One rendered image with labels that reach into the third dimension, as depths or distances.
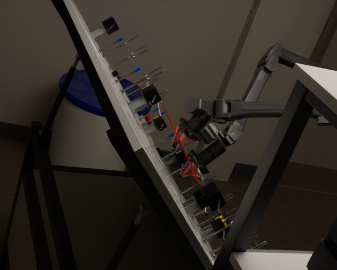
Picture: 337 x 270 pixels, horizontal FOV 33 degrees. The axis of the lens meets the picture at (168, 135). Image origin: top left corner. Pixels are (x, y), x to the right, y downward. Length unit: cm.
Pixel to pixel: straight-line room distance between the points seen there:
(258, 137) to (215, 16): 107
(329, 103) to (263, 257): 39
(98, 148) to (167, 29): 99
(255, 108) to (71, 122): 160
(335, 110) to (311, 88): 8
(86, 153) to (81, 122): 20
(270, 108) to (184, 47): 201
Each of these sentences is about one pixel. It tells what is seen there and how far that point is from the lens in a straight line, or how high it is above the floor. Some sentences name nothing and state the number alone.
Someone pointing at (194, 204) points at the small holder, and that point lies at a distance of 142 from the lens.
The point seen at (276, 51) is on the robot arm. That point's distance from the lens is 247.
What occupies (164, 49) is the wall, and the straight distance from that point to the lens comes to 392.
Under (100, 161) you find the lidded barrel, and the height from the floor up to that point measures 35.
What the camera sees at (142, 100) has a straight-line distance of 157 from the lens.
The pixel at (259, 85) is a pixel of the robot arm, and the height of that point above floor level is 136.
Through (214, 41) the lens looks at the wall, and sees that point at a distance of 398.
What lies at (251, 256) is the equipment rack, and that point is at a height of 146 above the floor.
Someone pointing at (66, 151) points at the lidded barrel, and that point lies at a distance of 348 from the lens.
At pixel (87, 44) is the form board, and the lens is 144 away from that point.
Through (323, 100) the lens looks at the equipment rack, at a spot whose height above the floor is 183.
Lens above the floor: 211
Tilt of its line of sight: 26 degrees down
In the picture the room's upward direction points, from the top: 20 degrees clockwise
